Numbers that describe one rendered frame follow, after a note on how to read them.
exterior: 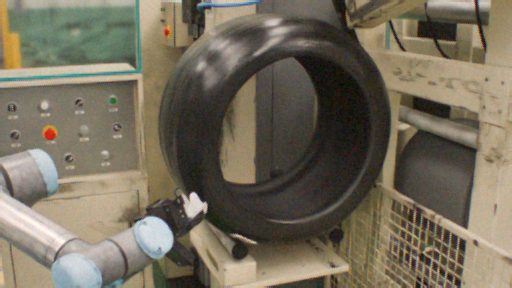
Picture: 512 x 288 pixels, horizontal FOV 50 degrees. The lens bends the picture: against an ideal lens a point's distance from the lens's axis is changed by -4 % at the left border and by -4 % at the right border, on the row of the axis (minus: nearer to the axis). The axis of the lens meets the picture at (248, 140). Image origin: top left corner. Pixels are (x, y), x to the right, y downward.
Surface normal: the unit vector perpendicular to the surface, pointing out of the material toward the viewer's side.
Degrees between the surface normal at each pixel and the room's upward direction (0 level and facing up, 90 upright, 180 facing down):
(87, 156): 90
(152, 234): 50
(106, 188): 90
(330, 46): 80
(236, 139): 90
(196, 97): 72
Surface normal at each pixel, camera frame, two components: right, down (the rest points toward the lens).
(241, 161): 0.34, 0.23
